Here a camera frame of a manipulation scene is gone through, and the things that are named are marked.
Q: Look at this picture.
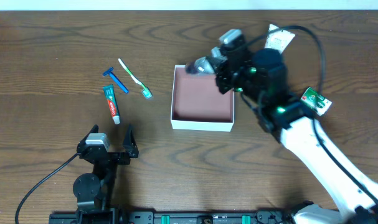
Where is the green soap bar box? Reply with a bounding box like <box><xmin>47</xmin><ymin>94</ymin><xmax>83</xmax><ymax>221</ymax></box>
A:
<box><xmin>301</xmin><ymin>87</ymin><xmax>332</xmax><ymax>116</ymax></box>

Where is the blue disposable razor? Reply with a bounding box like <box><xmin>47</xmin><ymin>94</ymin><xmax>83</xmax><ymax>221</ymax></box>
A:
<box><xmin>102</xmin><ymin>67</ymin><xmax>129</xmax><ymax>94</ymax></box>

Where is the white cardboard box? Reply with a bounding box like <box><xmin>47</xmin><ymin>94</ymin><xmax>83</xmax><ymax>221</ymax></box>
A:
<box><xmin>170</xmin><ymin>65</ymin><xmax>235</xmax><ymax>132</ymax></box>

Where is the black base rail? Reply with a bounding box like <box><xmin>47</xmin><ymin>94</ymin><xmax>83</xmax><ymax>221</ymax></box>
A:
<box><xmin>49</xmin><ymin>211</ymin><xmax>293</xmax><ymax>224</ymax></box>

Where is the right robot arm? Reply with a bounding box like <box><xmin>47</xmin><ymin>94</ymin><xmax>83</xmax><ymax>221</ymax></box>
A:
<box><xmin>206</xmin><ymin>35</ymin><xmax>378</xmax><ymax>223</ymax></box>

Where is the Colgate toothpaste tube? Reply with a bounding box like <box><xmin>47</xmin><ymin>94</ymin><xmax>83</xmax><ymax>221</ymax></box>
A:
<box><xmin>103</xmin><ymin>85</ymin><xmax>121</xmax><ymax>124</ymax></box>

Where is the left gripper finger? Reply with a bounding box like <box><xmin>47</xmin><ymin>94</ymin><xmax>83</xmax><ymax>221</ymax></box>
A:
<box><xmin>86</xmin><ymin>124</ymin><xmax>98</xmax><ymax>138</ymax></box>
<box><xmin>123</xmin><ymin>124</ymin><xmax>137</xmax><ymax>152</ymax></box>

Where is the right black cable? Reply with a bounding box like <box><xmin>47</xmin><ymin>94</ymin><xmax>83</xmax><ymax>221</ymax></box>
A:
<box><xmin>238</xmin><ymin>25</ymin><xmax>378</xmax><ymax>215</ymax></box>

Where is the green white toothbrush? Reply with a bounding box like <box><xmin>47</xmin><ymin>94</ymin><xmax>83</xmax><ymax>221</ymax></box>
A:
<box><xmin>118</xmin><ymin>58</ymin><xmax>153</xmax><ymax>99</ymax></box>

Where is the left black cable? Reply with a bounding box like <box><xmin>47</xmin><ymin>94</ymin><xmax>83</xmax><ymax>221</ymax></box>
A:
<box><xmin>14</xmin><ymin>152</ymin><xmax>79</xmax><ymax>224</ymax></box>

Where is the white lotion tube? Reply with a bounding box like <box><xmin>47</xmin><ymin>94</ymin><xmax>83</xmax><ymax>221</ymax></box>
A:
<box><xmin>264</xmin><ymin>30</ymin><xmax>295</xmax><ymax>54</ymax></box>

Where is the black cable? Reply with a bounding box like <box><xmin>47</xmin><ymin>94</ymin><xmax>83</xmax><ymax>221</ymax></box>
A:
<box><xmin>14</xmin><ymin>152</ymin><xmax>79</xmax><ymax>224</ymax></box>
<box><xmin>238</xmin><ymin>25</ymin><xmax>378</xmax><ymax>215</ymax></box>

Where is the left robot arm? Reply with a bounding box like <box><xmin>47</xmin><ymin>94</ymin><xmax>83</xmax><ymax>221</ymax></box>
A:
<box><xmin>73</xmin><ymin>125</ymin><xmax>139</xmax><ymax>224</ymax></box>

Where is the clear pump soap bottle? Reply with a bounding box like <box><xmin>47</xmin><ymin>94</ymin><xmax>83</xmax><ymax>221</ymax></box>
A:
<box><xmin>185</xmin><ymin>57</ymin><xmax>214</xmax><ymax>75</ymax></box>

